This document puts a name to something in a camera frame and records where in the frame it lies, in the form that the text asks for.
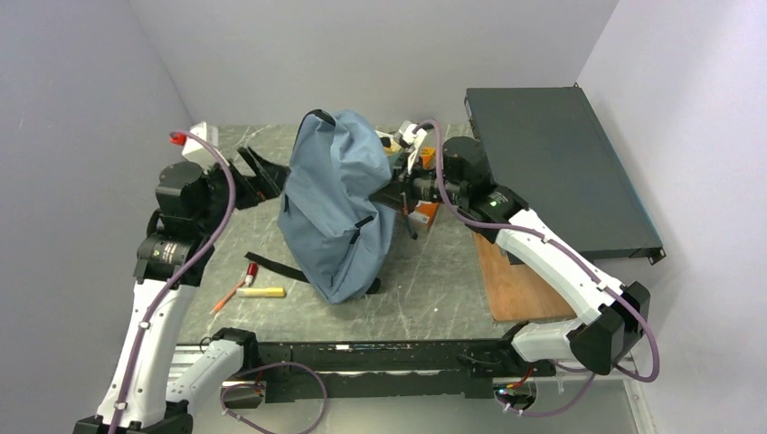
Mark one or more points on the blue yellow children's book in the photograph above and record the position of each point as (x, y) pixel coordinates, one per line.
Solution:
(427, 156)

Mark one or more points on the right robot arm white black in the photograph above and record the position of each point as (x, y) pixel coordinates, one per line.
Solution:
(610, 317)

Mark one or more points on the blue grey backpack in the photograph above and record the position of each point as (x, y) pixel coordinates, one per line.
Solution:
(337, 234)

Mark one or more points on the orange children's book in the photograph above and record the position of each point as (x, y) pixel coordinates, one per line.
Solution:
(423, 214)

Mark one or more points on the yellow highlighter marker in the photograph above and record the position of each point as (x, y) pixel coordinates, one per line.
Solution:
(261, 292)

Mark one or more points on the yellow small book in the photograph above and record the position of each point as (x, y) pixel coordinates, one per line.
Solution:
(391, 145)

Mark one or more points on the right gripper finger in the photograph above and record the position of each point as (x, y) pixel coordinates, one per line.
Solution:
(408, 223)
(390, 196)

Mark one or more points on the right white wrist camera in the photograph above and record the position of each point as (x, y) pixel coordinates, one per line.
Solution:
(410, 137)

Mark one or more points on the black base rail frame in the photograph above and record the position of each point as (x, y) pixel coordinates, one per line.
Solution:
(472, 368)

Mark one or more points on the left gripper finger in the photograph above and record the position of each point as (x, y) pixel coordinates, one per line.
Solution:
(273, 184)
(254, 164)

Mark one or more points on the brown wooden board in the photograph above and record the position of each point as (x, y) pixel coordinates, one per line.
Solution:
(515, 293)

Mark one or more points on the red white glue stick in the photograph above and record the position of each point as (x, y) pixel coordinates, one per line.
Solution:
(250, 274)

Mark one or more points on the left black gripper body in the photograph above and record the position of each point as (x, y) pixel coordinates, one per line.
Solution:
(247, 190)

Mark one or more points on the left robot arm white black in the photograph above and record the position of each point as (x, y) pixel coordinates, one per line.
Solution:
(194, 202)

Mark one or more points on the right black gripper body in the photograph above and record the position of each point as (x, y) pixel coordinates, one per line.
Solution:
(421, 185)

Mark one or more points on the dark rack server box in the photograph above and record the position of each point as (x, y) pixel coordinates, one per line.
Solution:
(548, 146)

